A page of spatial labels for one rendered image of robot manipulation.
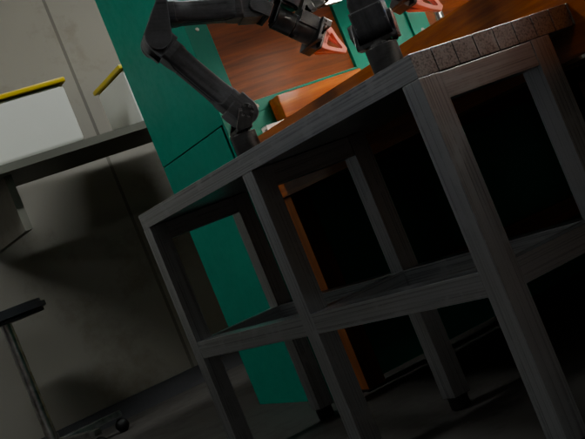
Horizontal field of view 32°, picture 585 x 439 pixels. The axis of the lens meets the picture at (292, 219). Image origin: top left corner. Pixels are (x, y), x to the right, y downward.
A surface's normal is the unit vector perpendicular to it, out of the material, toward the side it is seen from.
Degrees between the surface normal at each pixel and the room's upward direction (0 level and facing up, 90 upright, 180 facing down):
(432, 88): 90
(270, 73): 90
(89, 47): 90
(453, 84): 90
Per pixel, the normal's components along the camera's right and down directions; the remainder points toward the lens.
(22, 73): 0.47, -0.20
